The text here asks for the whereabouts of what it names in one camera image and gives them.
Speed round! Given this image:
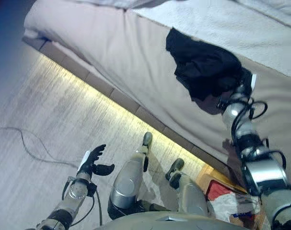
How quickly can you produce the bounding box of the white garment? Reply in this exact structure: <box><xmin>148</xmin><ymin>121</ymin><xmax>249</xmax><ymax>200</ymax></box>
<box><xmin>207</xmin><ymin>191</ymin><xmax>261</xmax><ymax>223</ymax></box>

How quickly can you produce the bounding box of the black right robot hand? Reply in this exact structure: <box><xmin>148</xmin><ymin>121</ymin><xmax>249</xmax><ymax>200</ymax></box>
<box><xmin>217</xmin><ymin>68</ymin><xmax>258</xmax><ymax>93</ymax></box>

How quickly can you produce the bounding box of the brown wicker basket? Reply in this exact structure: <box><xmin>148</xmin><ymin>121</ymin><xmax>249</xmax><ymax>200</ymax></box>
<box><xmin>197</xmin><ymin>165</ymin><xmax>273</xmax><ymax>230</ymax></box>

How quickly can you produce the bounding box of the thin black floor cable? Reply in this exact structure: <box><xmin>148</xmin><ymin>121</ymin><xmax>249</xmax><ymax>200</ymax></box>
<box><xmin>0</xmin><ymin>126</ymin><xmax>79</xmax><ymax>169</ymax></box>

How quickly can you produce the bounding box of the grey left robot foot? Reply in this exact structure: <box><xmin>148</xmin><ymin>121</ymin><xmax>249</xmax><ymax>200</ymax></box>
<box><xmin>142</xmin><ymin>131</ymin><xmax>153</xmax><ymax>152</ymax></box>

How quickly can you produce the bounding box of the silver right robot leg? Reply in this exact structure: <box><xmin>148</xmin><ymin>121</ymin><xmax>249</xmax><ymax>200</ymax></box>
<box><xmin>176</xmin><ymin>176</ymin><xmax>212</xmax><ymax>218</ymax></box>

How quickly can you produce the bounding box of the brown bed frame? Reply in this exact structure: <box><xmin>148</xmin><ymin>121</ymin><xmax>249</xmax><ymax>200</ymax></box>
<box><xmin>22</xmin><ymin>35</ymin><xmax>248</xmax><ymax>194</ymax></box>

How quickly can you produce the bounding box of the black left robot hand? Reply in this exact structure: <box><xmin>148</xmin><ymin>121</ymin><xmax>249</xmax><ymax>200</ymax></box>
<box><xmin>77</xmin><ymin>144</ymin><xmax>116</xmax><ymax>177</ymax></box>

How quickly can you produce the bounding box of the silver left robot leg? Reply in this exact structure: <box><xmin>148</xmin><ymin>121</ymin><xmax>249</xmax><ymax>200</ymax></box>
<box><xmin>107</xmin><ymin>146</ymin><xmax>150</xmax><ymax>220</ymax></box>

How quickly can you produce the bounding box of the large grey striped rug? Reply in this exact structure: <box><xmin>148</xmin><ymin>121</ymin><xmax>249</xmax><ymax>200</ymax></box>
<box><xmin>0</xmin><ymin>52</ymin><xmax>210</xmax><ymax>230</ymax></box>

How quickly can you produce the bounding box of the grey robot foot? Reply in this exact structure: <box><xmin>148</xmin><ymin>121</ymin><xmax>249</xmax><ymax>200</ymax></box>
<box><xmin>142</xmin><ymin>131</ymin><xmax>153</xmax><ymax>152</ymax></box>
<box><xmin>165</xmin><ymin>158</ymin><xmax>185</xmax><ymax>188</ymax></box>

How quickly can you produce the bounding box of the grey robot torso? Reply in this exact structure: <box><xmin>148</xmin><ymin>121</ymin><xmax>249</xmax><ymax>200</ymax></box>
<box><xmin>94</xmin><ymin>210</ymin><xmax>244</xmax><ymax>230</ymax></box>

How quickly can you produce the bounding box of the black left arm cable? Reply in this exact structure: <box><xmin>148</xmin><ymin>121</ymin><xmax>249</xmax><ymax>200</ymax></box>
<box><xmin>62</xmin><ymin>176</ymin><xmax>103</xmax><ymax>227</ymax></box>

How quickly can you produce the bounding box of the grey right robot foot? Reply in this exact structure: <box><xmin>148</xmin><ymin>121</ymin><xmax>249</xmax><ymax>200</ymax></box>
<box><xmin>165</xmin><ymin>158</ymin><xmax>185</xmax><ymax>188</ymax></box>

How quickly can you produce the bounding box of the silver robot leg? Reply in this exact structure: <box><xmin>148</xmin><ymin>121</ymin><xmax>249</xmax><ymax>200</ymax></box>
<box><xmin>107</xmin><ymin>146</ymin><xmax>150</xmax><ymax>220</ymax></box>
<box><xmin>176</xmin><ymin>176</ymin><xmax>212</xmax><ymax>218</ymax></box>

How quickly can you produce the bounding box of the white duvet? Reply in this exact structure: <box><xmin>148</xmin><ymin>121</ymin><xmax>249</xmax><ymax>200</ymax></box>
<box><xmin>75</xmin><ymin>0</ymin><xmax>291</xmax><ymax>32</ymax></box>

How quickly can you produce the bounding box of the black garment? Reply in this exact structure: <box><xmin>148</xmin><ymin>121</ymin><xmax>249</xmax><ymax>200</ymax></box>
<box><xmin>165</xmin><ymin>27</ymin><xmax>253</xmax><ymax>102</ymax></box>

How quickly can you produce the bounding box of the textured white blanket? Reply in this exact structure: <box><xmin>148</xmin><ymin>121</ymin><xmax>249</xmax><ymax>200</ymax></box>
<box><xmin>130</xmin><ymin>0</ymin><xmax>291</xmax><ymax>79</ymax></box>

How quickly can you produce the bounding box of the bed with grey bedding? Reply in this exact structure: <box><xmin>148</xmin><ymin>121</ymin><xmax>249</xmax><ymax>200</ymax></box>
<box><xmin>23</xmin><ymin>0</ymin><xmax>291</xmax><ymax>186</ymax></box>

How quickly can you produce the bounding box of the red garment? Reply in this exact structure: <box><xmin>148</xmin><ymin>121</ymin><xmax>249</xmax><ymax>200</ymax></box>
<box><xmin>209</xmin><ymin>181</ymin><xmax>233</xmax><ymax>202</ymax></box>

